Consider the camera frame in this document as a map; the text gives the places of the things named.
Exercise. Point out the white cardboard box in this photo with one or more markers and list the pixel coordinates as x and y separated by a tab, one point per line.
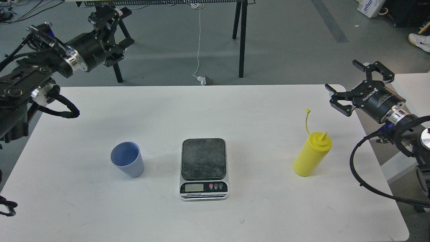
372	8

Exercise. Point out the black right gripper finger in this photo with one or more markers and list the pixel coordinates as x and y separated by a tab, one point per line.
345	96
387	75

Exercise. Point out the white sneaker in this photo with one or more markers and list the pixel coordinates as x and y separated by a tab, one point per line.
420	41

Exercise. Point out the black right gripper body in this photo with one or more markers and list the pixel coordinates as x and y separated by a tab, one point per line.
376	100

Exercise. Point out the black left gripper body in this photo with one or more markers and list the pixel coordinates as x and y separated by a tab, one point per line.
86	52

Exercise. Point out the digital kitchen scale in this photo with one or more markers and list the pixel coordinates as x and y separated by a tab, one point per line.
204	175

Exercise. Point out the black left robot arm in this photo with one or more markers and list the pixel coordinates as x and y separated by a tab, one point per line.
30	88

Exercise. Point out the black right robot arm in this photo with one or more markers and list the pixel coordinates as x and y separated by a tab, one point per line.
398	127

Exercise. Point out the blue plastic cup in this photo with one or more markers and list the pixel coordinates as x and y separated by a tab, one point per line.
127	157

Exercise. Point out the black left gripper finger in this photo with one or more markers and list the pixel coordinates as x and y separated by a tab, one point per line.
107	18
114	52

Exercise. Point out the black-legged background table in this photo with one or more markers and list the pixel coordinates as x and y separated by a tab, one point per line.
240	18

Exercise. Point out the white power adapter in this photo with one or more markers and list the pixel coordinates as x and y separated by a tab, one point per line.
205	81

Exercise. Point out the yellow squeeze bottle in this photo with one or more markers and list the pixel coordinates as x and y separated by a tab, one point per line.
314	150

